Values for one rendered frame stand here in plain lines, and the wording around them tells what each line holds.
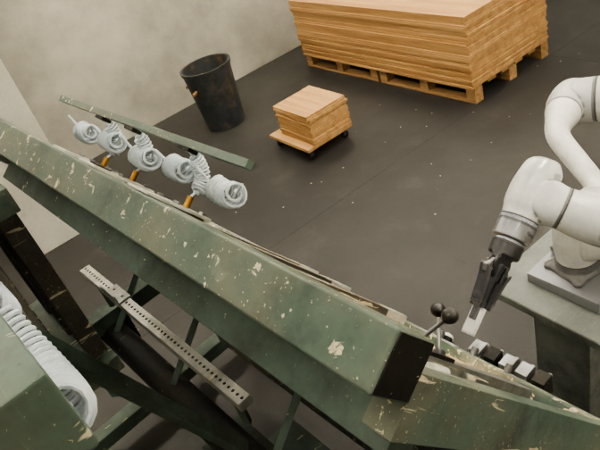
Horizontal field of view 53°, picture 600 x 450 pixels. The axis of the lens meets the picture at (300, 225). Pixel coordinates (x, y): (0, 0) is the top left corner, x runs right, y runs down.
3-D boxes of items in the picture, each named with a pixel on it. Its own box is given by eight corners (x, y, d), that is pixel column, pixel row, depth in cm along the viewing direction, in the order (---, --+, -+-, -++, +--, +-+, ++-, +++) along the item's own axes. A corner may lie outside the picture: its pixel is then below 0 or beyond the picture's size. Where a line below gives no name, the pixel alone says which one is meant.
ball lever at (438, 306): (450, 358, 144) (448, 303, 149) (443, 355, 141) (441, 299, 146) (436, 359, 146) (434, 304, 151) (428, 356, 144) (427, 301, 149)
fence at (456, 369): (528, 403, 183) (533, 390, 183) (345, 348, 116) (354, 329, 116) (512, 395, 186) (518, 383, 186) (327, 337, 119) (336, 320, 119)
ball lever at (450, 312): (419, 354, 136) (464, 319, 132) (410, 352, 134) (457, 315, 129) (411, 341, 139) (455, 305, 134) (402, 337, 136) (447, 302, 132)
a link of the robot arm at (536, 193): (499, 206, 139) (556, 229, 135) (527, 145, 139) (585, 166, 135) (495, 213, 149) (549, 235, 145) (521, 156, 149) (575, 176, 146)
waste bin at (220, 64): (259, 115, 627) (238, 56, 591) (217, 140, 607) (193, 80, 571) (233, 105, 667) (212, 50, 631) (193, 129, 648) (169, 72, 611)
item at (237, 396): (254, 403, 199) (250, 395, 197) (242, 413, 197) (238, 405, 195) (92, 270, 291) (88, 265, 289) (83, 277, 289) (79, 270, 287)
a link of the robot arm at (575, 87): (541, 93, 176) (593, 88, 168) (552, 70, 188) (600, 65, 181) (545, 134, 182) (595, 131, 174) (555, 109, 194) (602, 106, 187)
